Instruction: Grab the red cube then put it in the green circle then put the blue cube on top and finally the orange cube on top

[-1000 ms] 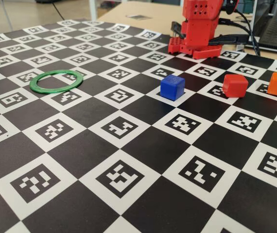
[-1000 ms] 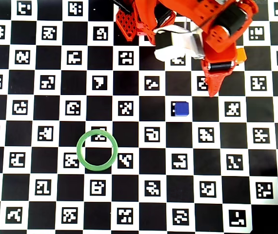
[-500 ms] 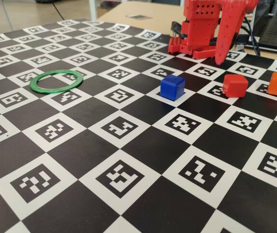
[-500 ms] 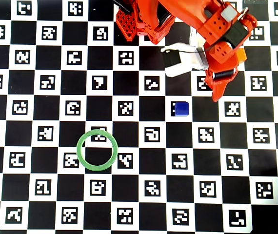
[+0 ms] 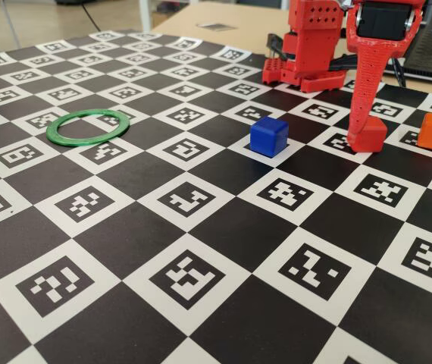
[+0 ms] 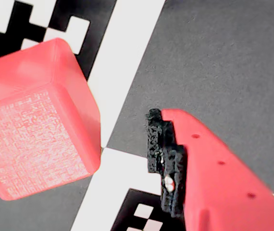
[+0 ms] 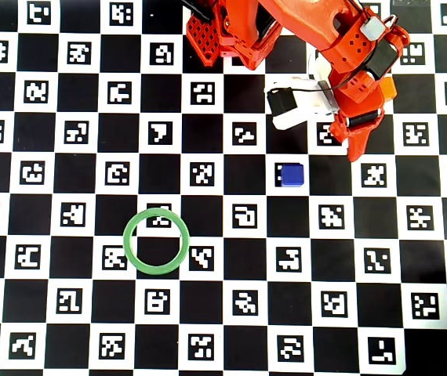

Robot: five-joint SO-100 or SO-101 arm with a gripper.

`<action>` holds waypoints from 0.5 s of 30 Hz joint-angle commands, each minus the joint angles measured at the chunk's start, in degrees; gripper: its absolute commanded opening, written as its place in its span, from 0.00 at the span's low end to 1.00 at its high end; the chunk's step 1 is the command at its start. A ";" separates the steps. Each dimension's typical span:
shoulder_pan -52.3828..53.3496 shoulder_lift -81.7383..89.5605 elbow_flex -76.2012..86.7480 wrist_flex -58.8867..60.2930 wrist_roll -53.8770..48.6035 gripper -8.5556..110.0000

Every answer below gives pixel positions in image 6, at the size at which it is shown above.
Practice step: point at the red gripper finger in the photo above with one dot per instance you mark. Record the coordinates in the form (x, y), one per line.
(223, 180)

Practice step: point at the red cube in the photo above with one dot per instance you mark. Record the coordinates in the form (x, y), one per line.
(38, 120)

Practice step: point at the black white marker checkerboard mat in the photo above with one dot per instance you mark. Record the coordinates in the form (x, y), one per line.
(211, 60)

